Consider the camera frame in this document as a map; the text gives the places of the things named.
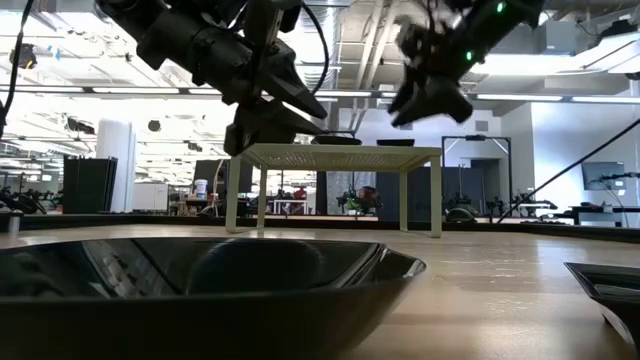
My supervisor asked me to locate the wall monitor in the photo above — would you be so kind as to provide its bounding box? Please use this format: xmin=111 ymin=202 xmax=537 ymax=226
xmin=581 ymin=161 xmax=627 ymax=192

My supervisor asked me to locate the dark partition panel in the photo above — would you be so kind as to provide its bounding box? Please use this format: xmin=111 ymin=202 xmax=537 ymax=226
xmin=375 ymin=166 xmax=501 ymax=222

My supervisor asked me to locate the leaf shaped black plate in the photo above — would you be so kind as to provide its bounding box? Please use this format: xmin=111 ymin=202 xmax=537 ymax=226
xmin=0 ymin=237 xmax=428 ymax=360
xmin=312 ymin=134 xmax=362 ymax=147

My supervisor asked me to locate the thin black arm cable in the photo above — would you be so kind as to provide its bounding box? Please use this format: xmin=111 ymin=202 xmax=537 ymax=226
xmin=0 ymin=0 xmax=37 ymax=141

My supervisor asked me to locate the green perforated metal rack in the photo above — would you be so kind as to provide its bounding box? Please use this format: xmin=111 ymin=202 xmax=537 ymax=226
xmin=224 ymin=143 xmax=444 ymax=239

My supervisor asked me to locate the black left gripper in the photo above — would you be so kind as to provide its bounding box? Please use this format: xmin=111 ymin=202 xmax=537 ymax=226
xmin=192 ymin=0 xmax=329 ymax=157

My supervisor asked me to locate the white building column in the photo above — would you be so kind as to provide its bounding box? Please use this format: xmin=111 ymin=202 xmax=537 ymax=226
xmin=95 ymin=118 xmax=137 ymax=214

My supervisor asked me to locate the silver spiral ceiling duct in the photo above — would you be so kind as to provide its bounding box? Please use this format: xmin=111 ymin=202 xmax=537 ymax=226
xmin=294 ymin=0 xmax=346 ymax=132

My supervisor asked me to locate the black background robot equipment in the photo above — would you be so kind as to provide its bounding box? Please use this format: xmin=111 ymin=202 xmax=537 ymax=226
xmin=0 ymin=184 xmax=64 ymax=216

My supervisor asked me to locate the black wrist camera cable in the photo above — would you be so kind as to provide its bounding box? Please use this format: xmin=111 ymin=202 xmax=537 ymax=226
xmin=299 ymin=0 xmax=332 ymax=96

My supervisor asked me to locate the black cabinet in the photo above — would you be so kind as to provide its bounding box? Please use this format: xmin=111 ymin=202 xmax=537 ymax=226
xmin=62 ymin=156 xmax=119 ymax=215

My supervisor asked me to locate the long ceiling light strip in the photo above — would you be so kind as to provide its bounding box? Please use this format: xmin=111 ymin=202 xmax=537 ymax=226
xmin=0 ymin=85 xmax=640 ymax=104

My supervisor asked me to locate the dark dome object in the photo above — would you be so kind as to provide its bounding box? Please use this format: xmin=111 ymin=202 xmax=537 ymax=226
xmin=443 ymin=207 xmax=477 ymax=224

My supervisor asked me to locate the white background table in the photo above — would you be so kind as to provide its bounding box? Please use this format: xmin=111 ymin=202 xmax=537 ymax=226
xmin=271 ymin=198 xmax=311 ymax=216

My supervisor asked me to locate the grey ceiling air unit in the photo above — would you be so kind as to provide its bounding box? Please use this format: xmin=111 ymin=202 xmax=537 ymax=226
xmin=537 ymin=19 xmax=577 ymax=56

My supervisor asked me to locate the black background desk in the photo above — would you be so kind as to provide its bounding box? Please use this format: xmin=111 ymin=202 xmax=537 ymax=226
xmin=569 ymin=203 xmax=640 ymax=226

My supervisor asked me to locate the grey metal post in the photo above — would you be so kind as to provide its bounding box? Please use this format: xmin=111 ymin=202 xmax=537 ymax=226
xmin=6 ymin=209 xmax=24 ymax=236

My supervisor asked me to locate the black metal door frame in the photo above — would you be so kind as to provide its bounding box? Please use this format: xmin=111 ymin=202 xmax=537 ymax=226
xmin=440 ymin=134 xmax=513 ymax=217

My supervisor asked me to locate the black ceiling cord reel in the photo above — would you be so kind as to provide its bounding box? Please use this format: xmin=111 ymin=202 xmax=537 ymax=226
xmin=9 ymin=43 xmax=39 ymax=70

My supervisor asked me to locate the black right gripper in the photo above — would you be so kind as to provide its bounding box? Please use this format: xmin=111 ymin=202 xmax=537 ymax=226
xmin=388 ymin=9 xmax=476 ymax=127

